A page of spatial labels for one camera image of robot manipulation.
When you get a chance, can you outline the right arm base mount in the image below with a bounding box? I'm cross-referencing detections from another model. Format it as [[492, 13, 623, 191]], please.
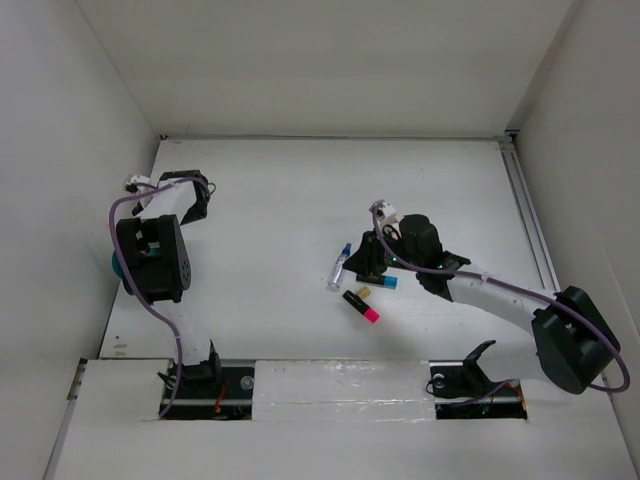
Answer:
[[425, 340, 528, 420]]

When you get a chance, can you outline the aluminium rail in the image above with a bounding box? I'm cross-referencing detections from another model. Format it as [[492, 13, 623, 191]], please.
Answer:
[[495, 130, 560, 291]]

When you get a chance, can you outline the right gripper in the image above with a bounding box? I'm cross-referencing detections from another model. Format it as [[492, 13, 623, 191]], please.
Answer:
[[341, 226, 422, 278]]

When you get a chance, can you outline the black highlighter pink cap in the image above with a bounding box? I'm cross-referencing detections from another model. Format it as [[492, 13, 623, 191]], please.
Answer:
[[342, 290, 380, 324]]

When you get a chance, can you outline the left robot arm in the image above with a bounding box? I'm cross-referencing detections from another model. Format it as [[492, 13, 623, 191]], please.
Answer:
[[110, 170, 223, 399]]

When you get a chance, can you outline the teal round organizer container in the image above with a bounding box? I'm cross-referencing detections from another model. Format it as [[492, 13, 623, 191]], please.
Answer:
[[111, 252, 124, 279]]

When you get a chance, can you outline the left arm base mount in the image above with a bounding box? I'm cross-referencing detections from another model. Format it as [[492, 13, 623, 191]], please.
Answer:
[[158, 354, 256, 421]]

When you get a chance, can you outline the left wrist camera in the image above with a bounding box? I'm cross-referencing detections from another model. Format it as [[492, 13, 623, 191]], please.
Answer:
[[123, 175, 156, 194]]

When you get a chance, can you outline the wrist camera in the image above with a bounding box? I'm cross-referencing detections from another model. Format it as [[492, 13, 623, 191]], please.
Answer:
[[369, 200, 402, 228], [123, 175, 156, 194]]

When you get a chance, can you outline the clear bottle blue cap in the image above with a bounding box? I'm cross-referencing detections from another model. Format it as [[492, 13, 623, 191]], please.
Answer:
[[327, 243, 352, 292]]

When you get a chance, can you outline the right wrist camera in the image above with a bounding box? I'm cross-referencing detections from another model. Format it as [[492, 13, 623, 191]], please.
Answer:
[[369, 200, 402, 228]]

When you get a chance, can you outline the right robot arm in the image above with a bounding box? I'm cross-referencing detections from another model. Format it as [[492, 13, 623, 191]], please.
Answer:
[[343, 210, 630, 398]]

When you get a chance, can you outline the black highlighter blue cap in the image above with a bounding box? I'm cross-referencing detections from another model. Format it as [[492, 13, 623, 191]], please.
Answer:
[[356, 274, 398, 290]]

